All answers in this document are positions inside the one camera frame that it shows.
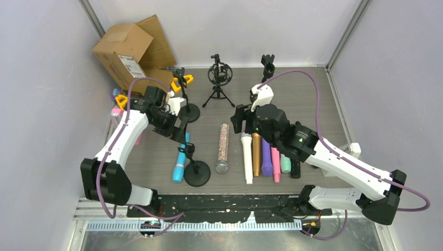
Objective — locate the black tripod shock mount stand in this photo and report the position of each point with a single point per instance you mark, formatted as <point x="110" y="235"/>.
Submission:
<point x="219" y="74"/>

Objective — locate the black mic stand front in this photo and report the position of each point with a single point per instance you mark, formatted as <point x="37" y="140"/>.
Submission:
<point x="196" y="173"/>

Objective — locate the yellow triangle toy block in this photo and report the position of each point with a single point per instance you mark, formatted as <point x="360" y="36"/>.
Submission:
<point x="175" y="85"/>

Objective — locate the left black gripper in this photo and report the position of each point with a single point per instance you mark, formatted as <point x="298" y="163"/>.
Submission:
<point x="178" y="130"/>

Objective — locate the teal microphone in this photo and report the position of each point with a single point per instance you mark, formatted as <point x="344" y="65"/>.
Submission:
<point x="285" y="164"/>

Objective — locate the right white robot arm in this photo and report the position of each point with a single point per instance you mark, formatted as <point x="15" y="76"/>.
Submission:
<point x="371" y="193"/>

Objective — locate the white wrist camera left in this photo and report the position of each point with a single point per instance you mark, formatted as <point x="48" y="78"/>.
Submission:
<point x="174" y="103"/>

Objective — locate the blue toy microphone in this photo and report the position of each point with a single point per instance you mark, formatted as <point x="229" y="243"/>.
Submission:
<point x="178" y="171"/>

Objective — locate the cardboard box with label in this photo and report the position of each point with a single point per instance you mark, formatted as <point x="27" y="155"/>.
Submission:
<point x="137" y="55"/>

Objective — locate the pink plastic holder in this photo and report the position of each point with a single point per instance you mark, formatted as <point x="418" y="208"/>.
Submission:
<point x="116" y="116"/>

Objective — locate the yellow green triangle block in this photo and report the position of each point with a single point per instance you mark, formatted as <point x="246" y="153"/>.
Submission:
<point x="121" y="101"/>

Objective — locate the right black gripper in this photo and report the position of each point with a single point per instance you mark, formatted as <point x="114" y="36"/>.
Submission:
<point x="239" y="118"/>

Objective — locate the black sparkle grille microphone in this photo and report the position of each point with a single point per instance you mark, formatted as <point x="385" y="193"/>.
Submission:
<point x="295" y="172"/>

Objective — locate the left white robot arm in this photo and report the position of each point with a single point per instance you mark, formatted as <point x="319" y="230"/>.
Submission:
<point x="103" y="176"/>

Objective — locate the gold microphone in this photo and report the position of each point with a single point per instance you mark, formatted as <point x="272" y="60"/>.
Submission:
<point x="256" y="154"/>

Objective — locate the pink microphone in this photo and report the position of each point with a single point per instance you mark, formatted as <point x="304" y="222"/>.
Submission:
<point x="275" y="156"/>

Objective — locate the white microphone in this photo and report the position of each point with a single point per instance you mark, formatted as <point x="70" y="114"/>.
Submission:
<point x="246" y="140"/>

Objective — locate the glitter microphone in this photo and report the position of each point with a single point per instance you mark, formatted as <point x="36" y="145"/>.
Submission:
<point x="222" y="166"/>

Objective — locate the black mic stand wide clip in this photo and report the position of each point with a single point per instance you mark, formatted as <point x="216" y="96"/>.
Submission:
<point x="269" y="68"/>

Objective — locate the black mic stand round base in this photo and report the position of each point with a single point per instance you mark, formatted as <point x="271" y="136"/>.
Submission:
<point x="190" y="110"/>

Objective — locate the purple microphone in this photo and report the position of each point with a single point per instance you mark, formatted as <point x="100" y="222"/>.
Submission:
<point x="266" y="167"/>

